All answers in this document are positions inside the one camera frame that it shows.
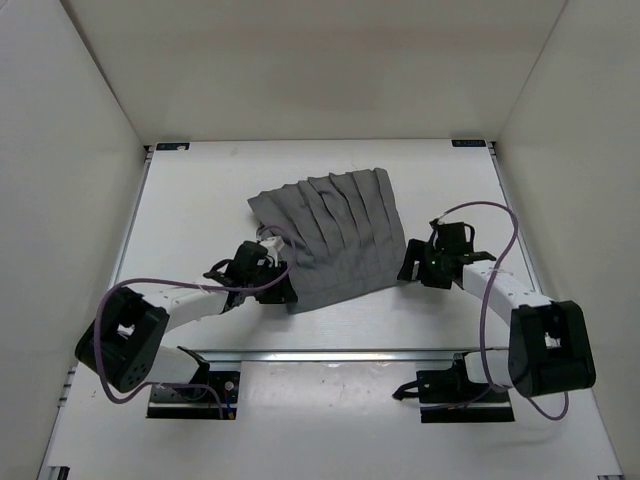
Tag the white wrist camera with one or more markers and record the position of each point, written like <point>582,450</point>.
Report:
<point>441,220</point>
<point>273,246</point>

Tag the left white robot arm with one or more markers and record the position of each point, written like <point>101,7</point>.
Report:
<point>123,344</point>

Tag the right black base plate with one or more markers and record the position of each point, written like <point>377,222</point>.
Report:
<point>449,397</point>

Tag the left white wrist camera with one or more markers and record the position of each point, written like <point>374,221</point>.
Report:
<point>273,246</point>

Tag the grey pleated skirt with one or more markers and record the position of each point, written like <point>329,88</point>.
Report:
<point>343,233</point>

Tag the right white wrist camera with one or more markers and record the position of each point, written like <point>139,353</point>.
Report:
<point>441,220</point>

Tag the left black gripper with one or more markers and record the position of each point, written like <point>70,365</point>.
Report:
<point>282,292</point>

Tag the left blue corner label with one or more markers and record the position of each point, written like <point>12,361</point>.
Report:
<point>172,146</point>

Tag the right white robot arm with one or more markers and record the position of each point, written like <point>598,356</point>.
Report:
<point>548,349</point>

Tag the blue corner label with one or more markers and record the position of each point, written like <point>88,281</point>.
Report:
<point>172,146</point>
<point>468,143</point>

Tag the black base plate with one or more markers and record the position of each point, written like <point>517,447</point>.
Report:
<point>218,402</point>
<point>449,397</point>

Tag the right blue corner label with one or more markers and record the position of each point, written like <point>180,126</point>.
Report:
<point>468,143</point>

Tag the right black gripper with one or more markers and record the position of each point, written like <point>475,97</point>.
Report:
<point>418,251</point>

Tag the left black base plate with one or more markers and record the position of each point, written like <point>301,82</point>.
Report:
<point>218,402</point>

